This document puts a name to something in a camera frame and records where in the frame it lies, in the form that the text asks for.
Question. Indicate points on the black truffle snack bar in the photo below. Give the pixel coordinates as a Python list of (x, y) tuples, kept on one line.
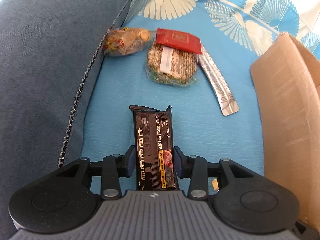
[(154, 149)]

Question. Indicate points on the bag of small cookies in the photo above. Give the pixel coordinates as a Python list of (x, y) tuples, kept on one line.
[(126, 41)]

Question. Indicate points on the round puffed grain cake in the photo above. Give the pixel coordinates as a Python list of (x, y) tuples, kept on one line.
[(170, 66)]

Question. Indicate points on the silver stick sachet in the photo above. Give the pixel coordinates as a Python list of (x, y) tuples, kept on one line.
[(225, 98)]

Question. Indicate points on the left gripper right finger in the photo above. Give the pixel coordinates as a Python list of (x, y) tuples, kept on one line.
[(194, 168)]

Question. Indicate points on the yellow snack bar packet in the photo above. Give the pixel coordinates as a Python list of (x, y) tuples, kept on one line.
[(215, 185)]

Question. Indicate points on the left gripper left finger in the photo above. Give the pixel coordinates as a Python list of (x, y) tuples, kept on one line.
[(114, 167)]

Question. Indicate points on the small red snack packet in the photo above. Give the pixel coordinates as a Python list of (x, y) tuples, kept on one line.
[(178, 40)]

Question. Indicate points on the brown cardboard box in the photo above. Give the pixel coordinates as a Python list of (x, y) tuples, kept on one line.
[(286, 81)]

